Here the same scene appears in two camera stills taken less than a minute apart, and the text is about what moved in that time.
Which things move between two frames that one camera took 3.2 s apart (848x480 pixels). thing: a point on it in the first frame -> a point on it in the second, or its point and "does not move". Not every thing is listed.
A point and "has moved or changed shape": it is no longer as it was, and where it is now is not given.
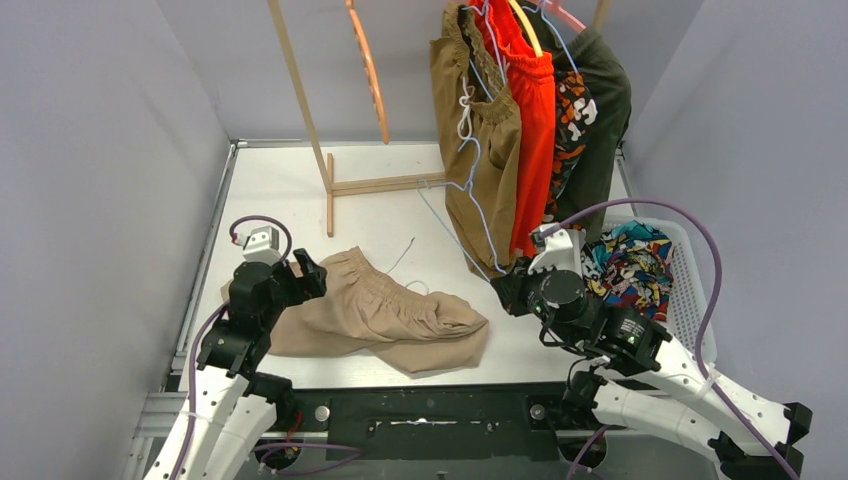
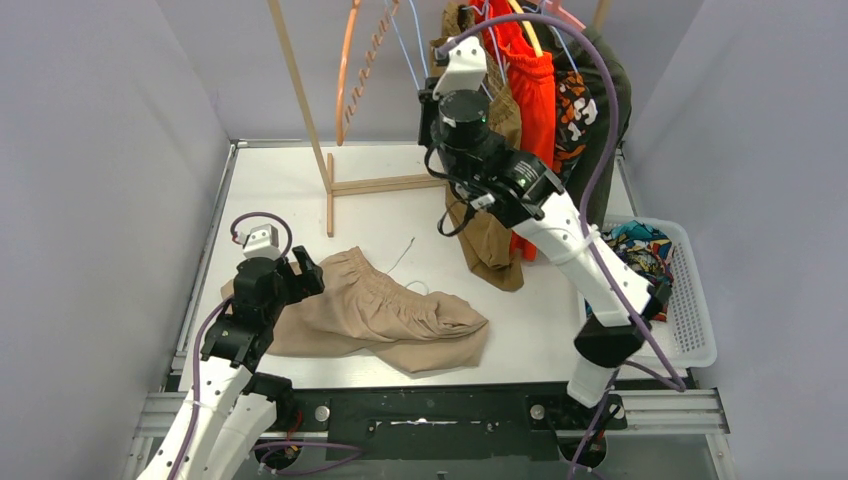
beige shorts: (363, 308) does not move
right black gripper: (512, 286) -> (428, 107)
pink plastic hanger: (554, 6) does not move
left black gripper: (299, 278) does not move
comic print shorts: (630, 265) does not move
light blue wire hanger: (420, 183) -> (402, 45)
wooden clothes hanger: (372, 71) has moved or changed shape
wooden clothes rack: (601, 11) does not move
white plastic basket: (689, 320) does not move
